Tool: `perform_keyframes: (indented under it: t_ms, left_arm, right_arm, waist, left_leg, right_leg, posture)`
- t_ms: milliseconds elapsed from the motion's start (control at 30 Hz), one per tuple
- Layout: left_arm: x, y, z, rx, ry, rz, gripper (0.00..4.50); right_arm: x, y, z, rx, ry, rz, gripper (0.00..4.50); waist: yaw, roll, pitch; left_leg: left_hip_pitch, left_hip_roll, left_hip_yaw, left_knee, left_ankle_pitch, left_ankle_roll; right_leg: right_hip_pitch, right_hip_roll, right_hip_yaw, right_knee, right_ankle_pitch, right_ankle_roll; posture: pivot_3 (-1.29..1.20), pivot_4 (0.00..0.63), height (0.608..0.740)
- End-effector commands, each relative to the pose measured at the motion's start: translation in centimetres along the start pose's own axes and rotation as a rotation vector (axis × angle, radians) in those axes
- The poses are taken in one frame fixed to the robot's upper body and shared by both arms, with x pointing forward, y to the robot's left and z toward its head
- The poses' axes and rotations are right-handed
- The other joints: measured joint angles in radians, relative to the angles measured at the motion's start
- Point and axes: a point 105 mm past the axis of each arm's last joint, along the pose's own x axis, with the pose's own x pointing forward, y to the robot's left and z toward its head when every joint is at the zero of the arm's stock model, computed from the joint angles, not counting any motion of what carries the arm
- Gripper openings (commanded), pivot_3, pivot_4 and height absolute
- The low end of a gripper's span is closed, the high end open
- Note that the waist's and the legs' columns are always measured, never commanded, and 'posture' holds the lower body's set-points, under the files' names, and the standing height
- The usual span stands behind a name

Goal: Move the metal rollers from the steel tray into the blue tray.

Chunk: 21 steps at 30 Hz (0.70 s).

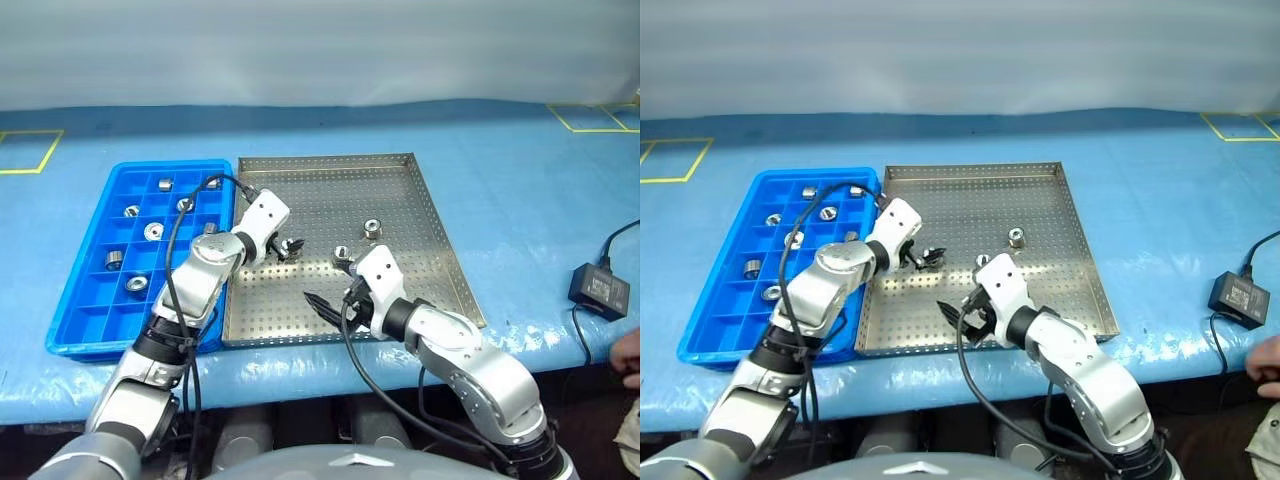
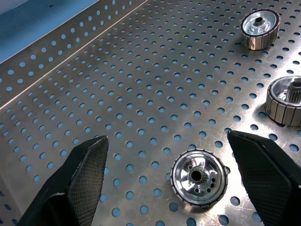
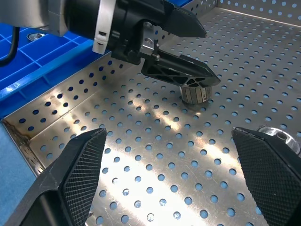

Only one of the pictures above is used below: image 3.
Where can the perforated steel tray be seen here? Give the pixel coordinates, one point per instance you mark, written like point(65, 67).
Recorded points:
point(164, 153)

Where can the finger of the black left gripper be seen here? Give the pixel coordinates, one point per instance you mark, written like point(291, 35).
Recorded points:
point(185, 22)
point(178, 70)

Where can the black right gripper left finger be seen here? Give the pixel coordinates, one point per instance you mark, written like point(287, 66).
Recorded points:
point(80, 169)

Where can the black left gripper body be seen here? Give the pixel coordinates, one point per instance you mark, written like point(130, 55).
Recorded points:
point(131, 21)

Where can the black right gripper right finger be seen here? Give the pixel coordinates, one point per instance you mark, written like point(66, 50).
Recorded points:
point(270, 174)

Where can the blue plastic tray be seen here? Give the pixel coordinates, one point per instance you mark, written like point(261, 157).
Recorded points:
point(35, 63)

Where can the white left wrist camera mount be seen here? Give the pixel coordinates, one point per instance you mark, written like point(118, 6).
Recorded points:
point(103, 21)

